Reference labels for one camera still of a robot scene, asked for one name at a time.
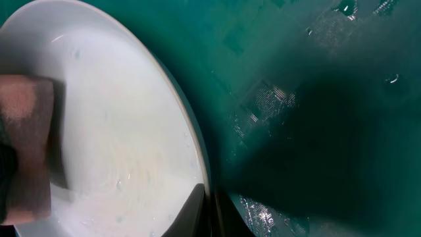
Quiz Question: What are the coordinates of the teal plastic tray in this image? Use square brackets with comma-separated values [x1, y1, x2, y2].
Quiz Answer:
[94, 0, 420, 236]

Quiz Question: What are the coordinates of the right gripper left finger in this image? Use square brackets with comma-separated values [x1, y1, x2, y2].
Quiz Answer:
[162, 184, 209, 237]

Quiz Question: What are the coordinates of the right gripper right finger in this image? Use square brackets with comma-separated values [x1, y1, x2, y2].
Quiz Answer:
[212, 189, 255, 237]

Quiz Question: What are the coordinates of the light blue plate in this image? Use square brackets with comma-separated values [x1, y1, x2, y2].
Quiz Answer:
[1, 1, 209, 236]

